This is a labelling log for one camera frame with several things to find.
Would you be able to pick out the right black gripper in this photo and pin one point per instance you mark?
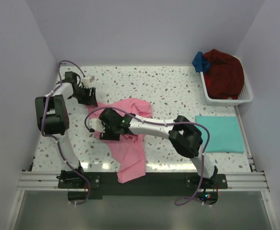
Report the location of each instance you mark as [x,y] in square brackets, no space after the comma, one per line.
[108,135]

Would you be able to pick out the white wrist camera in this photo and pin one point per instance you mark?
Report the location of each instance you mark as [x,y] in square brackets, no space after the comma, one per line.
[88,80]
[96,125]

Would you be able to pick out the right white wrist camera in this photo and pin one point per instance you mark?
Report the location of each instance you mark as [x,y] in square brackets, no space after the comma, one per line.
[96,125]

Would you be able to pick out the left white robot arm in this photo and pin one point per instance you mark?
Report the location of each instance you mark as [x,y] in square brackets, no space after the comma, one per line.
[52,115]

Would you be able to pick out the aluminium frame rail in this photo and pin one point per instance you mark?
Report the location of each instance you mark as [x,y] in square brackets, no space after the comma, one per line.
[236,181]

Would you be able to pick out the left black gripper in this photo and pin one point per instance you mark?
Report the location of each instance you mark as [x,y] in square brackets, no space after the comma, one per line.
[89,100]

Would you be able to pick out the pink t shirt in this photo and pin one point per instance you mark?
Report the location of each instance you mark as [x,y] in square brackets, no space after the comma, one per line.
[129,150]

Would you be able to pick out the white plastic laundry basket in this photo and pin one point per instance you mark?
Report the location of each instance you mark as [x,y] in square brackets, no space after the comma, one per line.
[245,96]

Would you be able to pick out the folded teal t shirt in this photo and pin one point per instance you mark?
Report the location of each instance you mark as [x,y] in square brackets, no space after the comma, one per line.
[225,134]

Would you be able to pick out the blue t shirt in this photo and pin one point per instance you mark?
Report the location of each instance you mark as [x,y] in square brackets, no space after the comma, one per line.
[200,63]

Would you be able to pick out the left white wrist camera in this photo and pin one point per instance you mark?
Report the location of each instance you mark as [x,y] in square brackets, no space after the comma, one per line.
[88,80]

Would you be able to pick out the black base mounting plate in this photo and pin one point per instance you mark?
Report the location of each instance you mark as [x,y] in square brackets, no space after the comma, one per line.
[96,185]

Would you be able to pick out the dark red t shirt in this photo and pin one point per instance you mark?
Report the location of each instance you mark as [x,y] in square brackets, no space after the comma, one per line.
[225,77]

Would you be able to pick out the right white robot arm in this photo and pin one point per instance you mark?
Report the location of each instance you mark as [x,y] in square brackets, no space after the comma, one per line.
[185,136]

